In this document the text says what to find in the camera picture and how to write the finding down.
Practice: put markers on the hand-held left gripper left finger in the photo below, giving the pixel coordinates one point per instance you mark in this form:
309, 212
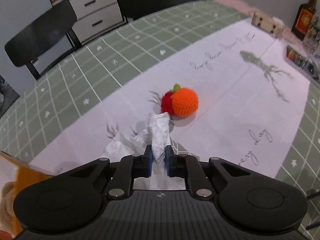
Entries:
148, 160

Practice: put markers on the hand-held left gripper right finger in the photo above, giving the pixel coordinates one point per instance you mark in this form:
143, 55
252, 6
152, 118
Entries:
169, 160

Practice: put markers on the white tissue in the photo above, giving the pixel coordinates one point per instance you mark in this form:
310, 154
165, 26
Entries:
158, 132

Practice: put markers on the orange cardboard box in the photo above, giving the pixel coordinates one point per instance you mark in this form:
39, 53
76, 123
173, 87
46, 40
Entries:
27, 177

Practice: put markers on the red crochet toy green leaf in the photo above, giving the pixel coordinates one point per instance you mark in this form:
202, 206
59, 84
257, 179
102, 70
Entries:
166, 102

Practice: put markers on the orange crochet ball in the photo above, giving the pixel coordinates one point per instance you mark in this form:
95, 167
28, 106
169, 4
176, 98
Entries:
185, 102

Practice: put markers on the white printed paper mat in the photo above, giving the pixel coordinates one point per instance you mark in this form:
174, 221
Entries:
225, 85

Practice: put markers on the green checked tablecloth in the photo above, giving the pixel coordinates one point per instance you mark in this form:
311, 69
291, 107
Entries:
100, 62

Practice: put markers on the white drawer cabinet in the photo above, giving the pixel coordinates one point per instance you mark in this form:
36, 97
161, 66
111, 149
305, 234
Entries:
95, 12

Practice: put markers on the dark tray with packets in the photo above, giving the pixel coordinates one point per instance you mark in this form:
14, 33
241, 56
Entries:
297, 57

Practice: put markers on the beige wooden box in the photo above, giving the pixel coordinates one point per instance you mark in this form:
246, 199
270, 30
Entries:
267, 25

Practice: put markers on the clear glass bottle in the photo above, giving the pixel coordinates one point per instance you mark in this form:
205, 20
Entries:
312, 35

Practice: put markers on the brown liquor bottle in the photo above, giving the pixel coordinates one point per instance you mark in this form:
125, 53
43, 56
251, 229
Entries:
303, 20

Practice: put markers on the dark picture frame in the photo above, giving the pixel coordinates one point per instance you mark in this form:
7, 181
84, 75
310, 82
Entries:
6, 95

